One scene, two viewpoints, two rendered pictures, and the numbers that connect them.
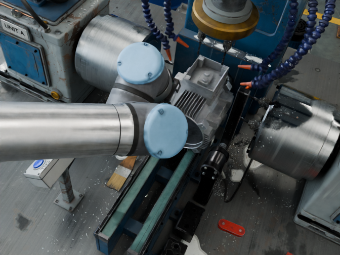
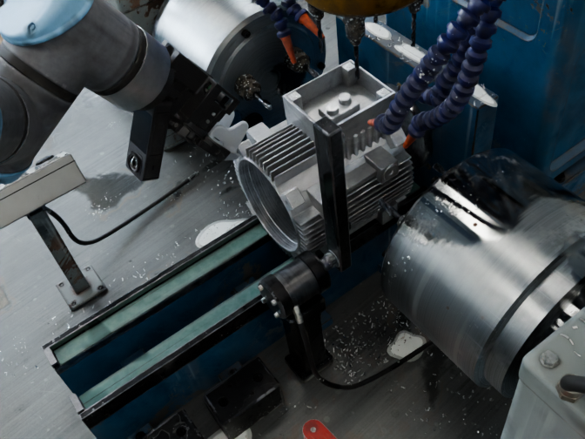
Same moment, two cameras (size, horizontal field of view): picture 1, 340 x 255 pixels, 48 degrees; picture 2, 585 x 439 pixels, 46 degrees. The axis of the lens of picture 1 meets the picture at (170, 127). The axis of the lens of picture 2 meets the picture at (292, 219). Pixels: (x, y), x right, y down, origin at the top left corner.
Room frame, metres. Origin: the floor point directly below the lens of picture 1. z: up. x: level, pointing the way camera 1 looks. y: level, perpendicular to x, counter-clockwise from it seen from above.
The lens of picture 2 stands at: (0.22, -0.50, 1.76)
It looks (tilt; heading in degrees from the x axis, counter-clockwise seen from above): 50 degrees down; 42
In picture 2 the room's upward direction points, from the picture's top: 10 degrees counter-clockwise
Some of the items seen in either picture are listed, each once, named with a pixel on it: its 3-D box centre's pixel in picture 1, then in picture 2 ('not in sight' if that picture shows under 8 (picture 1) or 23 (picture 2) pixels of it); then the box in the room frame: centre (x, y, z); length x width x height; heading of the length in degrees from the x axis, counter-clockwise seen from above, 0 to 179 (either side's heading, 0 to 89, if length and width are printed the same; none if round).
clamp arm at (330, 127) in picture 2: (232, 122); (333, 202); (0.67, -0.17, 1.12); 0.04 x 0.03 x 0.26; 161
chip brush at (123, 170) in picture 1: (127, 165); not in sight; (0.67, 0.12, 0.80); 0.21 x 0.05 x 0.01; 162
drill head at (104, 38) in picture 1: (107, 52); (223, 42); (0.96, 0.25, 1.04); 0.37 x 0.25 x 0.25; 71
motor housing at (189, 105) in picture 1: (194, 109); (322, 173); (0.79, -0.07, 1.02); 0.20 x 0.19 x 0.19; 159
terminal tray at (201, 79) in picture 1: (204, 80); (339, 113); (0.83, -0.08, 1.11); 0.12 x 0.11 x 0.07; 159
